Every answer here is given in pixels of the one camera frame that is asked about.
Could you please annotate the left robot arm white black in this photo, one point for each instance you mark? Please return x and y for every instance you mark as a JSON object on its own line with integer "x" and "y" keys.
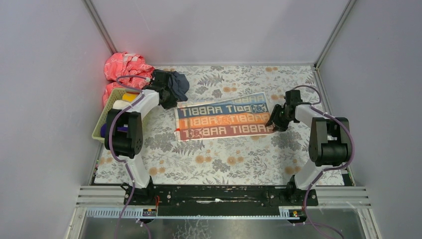
{"x": 126, "y": 146}

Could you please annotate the pale green plastic basket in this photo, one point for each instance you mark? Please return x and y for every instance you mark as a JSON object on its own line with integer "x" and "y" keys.
{"x": 116, "y": 94}

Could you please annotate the yellow rolled towel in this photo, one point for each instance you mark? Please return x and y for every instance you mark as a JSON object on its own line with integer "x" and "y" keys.
{"x": 129, "y": 97}

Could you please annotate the beige lettered towel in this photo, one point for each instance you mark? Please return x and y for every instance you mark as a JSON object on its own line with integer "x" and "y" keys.
{"x": 244, "y": 116}

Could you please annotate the dark grey cloth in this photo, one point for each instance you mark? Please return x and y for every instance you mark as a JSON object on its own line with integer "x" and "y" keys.
{"x": 176, "y": 82}

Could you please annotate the purple towel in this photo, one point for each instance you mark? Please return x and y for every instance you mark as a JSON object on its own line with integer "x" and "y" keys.
{"x": 103, "y": 130}

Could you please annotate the floral table cloth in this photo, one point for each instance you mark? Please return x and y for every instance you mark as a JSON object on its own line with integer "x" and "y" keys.
{"x": 256, "y": 160}

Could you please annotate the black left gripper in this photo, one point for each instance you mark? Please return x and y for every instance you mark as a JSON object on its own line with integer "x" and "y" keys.
{"x": 169, "y": 100}

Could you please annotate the white rolled towel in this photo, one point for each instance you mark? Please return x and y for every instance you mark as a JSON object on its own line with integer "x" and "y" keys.
{"x": 120, "y": 105}

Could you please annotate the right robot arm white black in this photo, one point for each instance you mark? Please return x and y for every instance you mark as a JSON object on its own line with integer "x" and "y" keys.
{"x": 330, "y": 145}

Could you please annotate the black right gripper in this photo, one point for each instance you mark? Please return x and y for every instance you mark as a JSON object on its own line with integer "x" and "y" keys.
{"x": 280, "y": 117}

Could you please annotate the pink patterned cloth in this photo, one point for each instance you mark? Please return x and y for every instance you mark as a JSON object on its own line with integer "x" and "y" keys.
{"x": 128, "y": 68}

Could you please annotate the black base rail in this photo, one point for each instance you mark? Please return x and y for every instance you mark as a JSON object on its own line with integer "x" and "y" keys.
{"x": 212, "y": 200}

